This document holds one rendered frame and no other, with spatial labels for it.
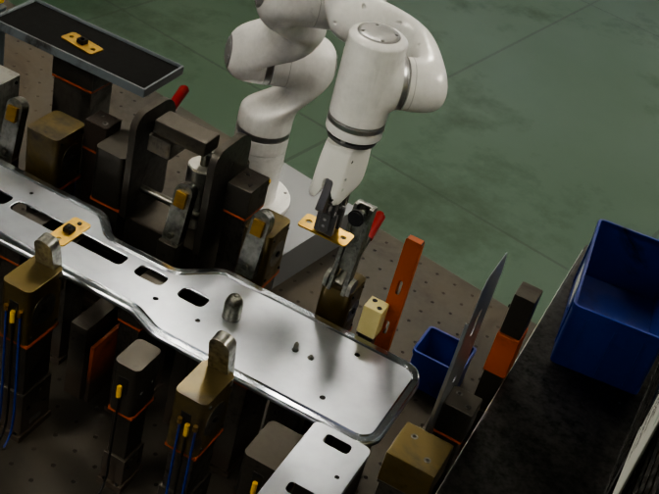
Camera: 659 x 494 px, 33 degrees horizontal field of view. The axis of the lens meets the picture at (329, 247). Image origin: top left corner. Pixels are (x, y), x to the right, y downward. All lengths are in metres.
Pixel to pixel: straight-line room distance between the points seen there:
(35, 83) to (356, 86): 1.63
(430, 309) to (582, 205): 2.08
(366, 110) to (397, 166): 2.83
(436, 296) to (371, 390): 0.78
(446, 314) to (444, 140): 2.17
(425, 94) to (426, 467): 0.54
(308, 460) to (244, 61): 0.92
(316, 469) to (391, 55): 0.62
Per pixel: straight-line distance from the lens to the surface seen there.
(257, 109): 2.41
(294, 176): 2.68
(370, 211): 1.87
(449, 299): 2.60
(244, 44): 2.30
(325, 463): 1.72
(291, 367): 1.85
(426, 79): 1.58
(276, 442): 1.75
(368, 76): 1.54
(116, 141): 2.16
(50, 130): 2.17
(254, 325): 1.91
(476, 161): 4.59
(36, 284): 1.86
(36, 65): 3.15
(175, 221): 2.05
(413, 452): 1.69
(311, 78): 2.35
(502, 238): 4.18
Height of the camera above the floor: 2.23
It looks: 35 degrees down
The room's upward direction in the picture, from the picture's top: 15 degrees clockwise
